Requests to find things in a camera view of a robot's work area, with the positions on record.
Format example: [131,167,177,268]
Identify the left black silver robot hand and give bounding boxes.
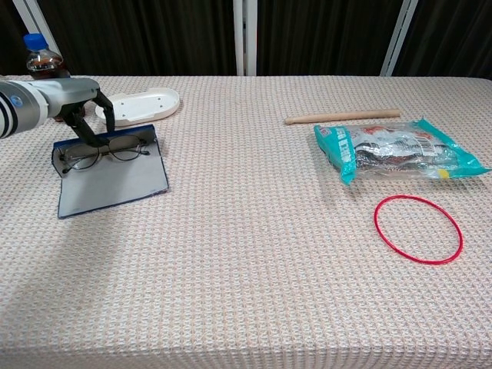
[45,76,115,148]

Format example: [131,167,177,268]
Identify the black wire eyeglasses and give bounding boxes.
[57,134,151,174]

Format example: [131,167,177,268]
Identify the blue rectangular box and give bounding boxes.
[52,123,170,220]

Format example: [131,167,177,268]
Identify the beige textured tablecloth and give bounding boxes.
[0,75,492,369]

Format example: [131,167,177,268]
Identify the cola bottle with blue cap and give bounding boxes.
[22,33,72,81]

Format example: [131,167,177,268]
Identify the black pleated curtain panel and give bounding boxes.
[256,0,404,77]
[36,0,236,77]
[394,0,492,81]
[0,0,30,77]

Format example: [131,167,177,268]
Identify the white oval plastic tray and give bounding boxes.
[95,87,181,128]

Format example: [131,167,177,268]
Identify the wooden stick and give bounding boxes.
[284,109,401,125]

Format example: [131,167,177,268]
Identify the teal clear snack bag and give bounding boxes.
[313,118,492,186]

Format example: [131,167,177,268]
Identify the white frame post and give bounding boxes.
[379,0,419,77]
[232,0,258,77]
[13,0,62,53]

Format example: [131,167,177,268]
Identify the red ring band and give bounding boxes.
[374,194,464,265]

